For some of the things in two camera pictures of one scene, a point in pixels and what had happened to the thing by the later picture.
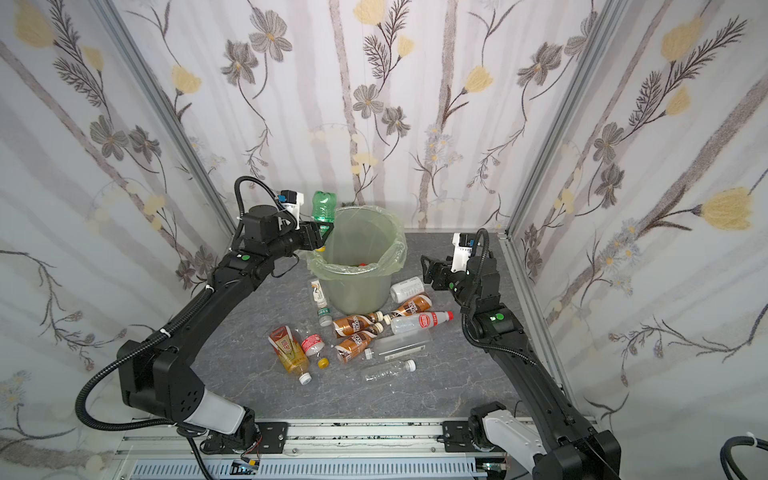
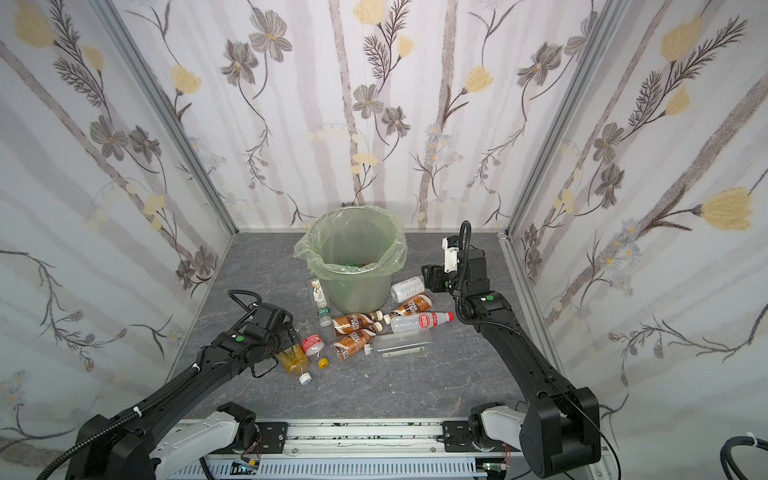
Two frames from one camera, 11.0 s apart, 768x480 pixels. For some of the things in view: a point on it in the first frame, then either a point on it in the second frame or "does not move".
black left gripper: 312,236 → 285,335
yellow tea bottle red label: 291,353 does not move
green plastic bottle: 324,207 → 355,264
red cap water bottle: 419,321 does not move
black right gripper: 437,276 does not move
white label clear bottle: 405,288 does not move
